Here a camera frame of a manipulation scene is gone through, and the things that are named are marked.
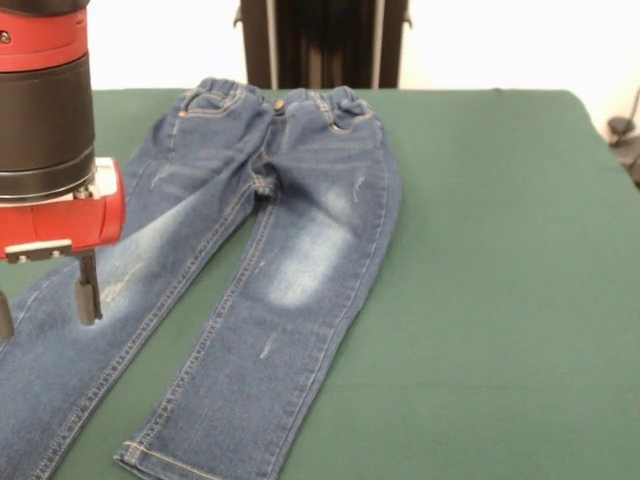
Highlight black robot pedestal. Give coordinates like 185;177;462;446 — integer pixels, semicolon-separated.
233;0;414;90

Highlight blue denim jeans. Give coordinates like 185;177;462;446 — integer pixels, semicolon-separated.
0;75;405;480

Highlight dark stand base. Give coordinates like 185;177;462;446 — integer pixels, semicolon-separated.
606;115;640;190

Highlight dark green table cloth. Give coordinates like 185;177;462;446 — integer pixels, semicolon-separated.
0;87;640;480

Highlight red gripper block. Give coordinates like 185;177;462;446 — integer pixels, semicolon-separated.
0;157;126;341

